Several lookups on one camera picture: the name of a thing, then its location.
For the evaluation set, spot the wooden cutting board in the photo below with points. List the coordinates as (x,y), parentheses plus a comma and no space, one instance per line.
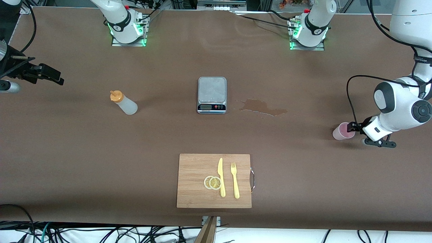
(192,175)

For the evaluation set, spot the small metal bracket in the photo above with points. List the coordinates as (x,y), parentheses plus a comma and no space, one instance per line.
(204,219)

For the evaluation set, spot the yellow plastic fork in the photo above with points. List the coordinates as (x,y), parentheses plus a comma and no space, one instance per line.
(236,185)

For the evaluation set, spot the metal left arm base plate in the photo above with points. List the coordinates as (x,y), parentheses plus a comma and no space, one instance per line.
(320,48)

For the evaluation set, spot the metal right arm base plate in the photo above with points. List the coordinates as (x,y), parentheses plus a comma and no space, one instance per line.
(118,44)

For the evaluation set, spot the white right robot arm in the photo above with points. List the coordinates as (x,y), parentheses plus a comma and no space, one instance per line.
(121,23)

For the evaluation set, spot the metal table corner bracket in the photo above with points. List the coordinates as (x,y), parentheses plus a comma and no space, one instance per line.
(26,9)

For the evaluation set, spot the silver digital kitchen scale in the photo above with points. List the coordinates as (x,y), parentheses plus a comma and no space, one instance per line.
(211,89)

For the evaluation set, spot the yellow plastic knife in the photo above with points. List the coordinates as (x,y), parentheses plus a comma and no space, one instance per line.
(220,168)

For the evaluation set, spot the translucent sauce bottle orange cap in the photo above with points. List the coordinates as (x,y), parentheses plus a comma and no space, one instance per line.
(128,106)

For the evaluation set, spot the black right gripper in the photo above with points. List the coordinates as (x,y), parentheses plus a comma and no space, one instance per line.
(14,65)

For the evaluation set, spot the pink plastic cup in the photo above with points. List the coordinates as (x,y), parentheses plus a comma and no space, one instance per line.
(340,133)

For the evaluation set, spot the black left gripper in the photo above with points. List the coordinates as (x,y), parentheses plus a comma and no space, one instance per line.
(358,127)

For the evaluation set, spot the wooden post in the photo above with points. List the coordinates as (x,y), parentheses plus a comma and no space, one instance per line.
(207,234)

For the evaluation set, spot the lemon slice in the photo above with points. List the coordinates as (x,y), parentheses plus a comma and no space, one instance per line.
(215,183)
(206,182)

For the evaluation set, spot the white power strip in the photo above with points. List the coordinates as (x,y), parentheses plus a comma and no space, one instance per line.
(222,6)

